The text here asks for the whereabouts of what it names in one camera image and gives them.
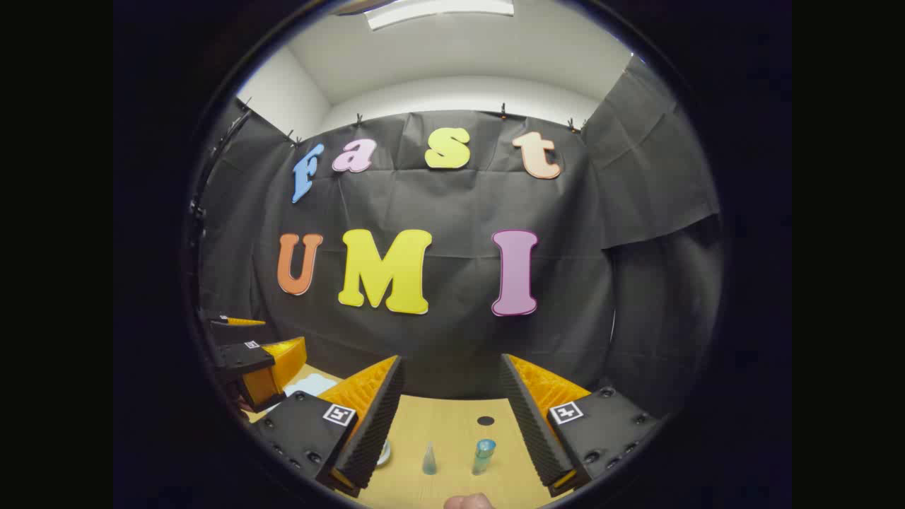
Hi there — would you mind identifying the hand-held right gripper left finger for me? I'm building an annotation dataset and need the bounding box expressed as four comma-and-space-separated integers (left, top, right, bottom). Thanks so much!
250, 355, 407, 498

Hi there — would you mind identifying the ceiling light panel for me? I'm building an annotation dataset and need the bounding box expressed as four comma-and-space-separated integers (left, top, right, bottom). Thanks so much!
364, 0, 515, 30

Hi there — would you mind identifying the pale blue suitcase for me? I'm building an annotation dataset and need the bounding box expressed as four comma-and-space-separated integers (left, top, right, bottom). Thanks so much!
283, 373, 392, 467

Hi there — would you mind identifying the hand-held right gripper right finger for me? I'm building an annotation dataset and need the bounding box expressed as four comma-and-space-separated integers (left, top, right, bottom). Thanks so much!
500, 353, 663, 498

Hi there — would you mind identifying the blue capped clear bottle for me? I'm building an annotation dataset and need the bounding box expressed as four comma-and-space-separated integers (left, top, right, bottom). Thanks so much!
472, 438, 497, 476

